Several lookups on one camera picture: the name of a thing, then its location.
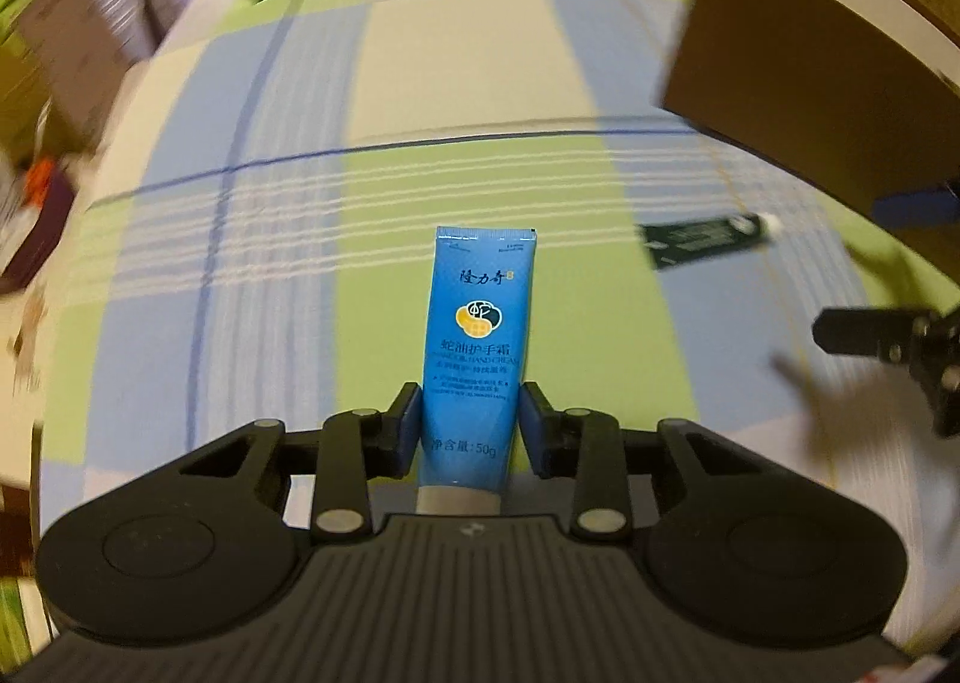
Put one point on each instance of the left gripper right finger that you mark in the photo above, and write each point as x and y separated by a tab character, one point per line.
585	446

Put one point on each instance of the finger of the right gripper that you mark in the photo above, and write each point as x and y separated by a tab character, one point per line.
884	333
919	209

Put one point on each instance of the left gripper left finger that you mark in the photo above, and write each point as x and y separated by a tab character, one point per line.
354	448

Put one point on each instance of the blue hand cream tube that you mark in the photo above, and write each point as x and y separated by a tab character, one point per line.
475	350

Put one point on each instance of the dark green small tube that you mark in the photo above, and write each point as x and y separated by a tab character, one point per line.
672	245

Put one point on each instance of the brown cardboard storage box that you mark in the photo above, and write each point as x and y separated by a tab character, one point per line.
856	97

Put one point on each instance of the checkered tablecloth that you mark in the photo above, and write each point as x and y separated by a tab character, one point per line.
259	241

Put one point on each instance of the dark red tray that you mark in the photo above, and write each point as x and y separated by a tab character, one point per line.
41	223

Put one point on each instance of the brown cardboard boxes pile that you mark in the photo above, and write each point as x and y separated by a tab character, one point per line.
63	65

